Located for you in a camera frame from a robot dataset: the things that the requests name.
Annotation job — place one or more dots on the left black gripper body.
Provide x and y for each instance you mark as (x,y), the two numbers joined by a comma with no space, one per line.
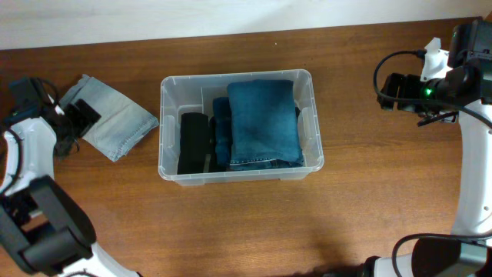
(80,117)

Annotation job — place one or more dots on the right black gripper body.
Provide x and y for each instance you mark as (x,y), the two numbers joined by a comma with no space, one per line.
(415,88)

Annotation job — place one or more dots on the light grey jeans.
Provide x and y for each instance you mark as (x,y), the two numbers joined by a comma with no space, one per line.
(123,123)

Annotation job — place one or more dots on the black cloth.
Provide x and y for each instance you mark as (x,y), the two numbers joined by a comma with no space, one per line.
(195,144)

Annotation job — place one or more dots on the blue jeans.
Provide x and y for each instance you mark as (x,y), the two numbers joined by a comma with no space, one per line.
(264,125)

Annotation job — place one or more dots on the blue cloth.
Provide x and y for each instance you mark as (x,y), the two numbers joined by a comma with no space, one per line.
(223,136)

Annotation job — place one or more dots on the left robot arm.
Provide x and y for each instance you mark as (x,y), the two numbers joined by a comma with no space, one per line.
(42,228)

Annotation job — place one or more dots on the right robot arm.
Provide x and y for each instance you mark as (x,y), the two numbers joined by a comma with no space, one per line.
(454,86)

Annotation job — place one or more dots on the clear plastic storage bin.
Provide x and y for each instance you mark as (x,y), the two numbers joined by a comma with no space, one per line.
(195,93)

